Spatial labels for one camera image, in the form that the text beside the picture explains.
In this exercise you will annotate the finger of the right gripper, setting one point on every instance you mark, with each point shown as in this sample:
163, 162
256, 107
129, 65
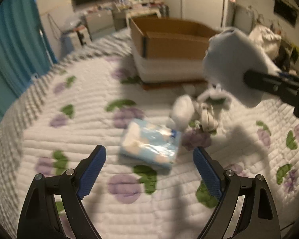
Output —
286, 75
284, 88

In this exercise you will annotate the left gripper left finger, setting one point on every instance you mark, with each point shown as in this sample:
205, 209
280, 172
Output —
39, 216

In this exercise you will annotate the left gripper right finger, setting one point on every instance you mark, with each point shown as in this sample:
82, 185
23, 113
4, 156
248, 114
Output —
258, 217

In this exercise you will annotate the white sock blue trim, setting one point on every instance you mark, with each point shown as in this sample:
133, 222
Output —
230, 54

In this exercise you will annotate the white plush toy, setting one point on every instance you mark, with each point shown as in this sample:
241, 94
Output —
181, 113

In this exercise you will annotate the blue tissue pack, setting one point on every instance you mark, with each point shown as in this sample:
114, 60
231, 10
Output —
153, 144

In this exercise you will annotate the white fuzzy flower toy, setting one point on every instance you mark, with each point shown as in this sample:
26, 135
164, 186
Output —
215, 95

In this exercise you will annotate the white laundry bag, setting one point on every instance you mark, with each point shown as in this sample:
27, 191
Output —
265, 38

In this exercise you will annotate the black range hood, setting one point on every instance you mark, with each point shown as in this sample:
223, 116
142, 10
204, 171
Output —
287, 11

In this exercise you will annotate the grey checked bedsheet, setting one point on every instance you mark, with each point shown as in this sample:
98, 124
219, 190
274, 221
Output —
26, 109

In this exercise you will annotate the floral quilted blanket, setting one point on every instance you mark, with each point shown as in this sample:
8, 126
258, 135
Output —
149, 186

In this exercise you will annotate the brown cardboard box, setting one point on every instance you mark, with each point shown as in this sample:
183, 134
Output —
169, 50

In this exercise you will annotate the dark suitcase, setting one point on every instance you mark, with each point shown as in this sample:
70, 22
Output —
164, 10

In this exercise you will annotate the white dressing table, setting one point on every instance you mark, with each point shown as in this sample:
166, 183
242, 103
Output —
122, 14

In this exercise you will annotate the blue window curtain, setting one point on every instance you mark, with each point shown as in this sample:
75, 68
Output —
25, 52

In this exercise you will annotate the white suitcase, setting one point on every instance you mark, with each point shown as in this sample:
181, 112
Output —
76, 38

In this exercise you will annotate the silver mini fridge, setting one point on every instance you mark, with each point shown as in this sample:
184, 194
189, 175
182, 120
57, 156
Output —
100, 23

